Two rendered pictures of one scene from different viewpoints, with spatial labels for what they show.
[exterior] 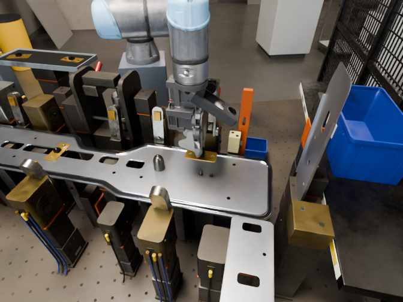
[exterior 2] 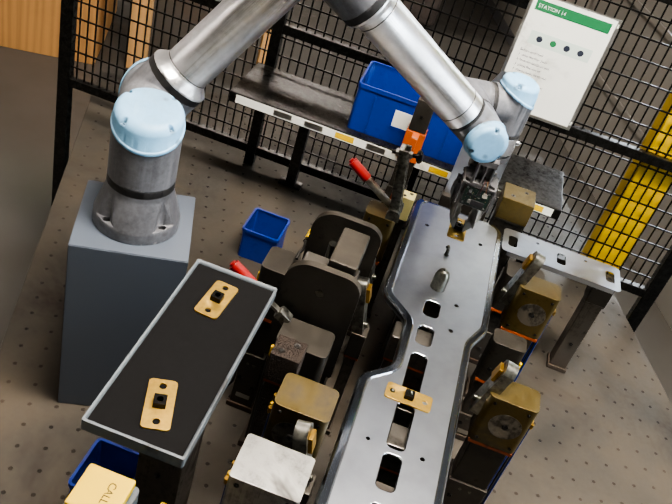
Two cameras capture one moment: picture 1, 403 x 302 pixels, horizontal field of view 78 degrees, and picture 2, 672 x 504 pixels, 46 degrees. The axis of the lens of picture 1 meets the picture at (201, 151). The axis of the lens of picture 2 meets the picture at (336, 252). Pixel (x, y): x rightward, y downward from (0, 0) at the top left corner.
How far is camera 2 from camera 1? 176 cm
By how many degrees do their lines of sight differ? 73
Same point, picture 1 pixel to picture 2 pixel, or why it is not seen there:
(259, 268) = (550, 250)
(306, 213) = (517, 196)
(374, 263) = (542, 191)
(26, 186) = (516, 394)
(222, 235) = (516, 265)
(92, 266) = not seen: hidden behind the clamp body
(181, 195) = (481, 277)
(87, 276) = not seen: hidden behind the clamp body
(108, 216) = (515, 342)
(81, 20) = not seen: outside the picture
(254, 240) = (526, 244)
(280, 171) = (297, 233)
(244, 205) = (488, 237)
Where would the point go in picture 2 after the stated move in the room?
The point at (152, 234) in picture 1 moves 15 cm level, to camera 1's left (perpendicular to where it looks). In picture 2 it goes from (554, 291) to (567, 339)
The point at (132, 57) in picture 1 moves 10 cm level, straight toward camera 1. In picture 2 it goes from (167, 224) to (224, 228)
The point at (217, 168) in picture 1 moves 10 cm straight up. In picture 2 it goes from (434, 239) to (448, 203)
